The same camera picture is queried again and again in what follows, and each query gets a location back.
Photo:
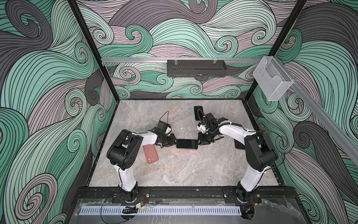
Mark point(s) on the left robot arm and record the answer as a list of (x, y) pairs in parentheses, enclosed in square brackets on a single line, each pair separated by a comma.
[(124, 150)]

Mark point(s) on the black wall tray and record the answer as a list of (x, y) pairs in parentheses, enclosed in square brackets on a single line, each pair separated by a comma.
[(196, 68)]

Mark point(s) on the white slotted cable duct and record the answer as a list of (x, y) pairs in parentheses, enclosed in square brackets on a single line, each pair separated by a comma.
[(163, 210)]

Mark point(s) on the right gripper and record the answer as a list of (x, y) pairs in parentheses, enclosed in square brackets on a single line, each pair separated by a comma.
[(202, 141)]

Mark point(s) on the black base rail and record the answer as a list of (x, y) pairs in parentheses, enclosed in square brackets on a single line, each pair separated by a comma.
[(186, 192)]

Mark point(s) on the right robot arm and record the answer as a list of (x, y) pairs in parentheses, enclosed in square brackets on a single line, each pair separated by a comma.
[(259, 150)]

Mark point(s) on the aluminium wall rail back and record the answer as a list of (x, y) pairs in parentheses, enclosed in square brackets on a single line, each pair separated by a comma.
[(165, 59)]

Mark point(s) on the aluminium wall rail right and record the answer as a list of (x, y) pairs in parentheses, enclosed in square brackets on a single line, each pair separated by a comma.
[(318, 94)]

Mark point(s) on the pink phone case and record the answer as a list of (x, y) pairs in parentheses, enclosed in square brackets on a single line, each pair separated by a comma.
[(150, 154), (190, 149)]

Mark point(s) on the black phone case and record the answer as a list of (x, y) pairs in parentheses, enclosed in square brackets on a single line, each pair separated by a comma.
[(198, 112)]

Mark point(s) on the aluminium wall rail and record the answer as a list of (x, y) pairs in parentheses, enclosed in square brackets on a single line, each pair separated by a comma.
[(318, 94), (165, 59)]

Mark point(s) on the clear acrylic wall holder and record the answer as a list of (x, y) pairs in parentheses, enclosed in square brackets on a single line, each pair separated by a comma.
[(273, 78)]

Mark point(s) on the purple-edged black smartphone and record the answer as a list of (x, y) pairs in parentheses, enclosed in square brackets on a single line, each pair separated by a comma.
[(187, 144)]

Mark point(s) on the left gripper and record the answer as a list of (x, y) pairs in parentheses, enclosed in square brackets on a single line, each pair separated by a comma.
[(172, 142)]

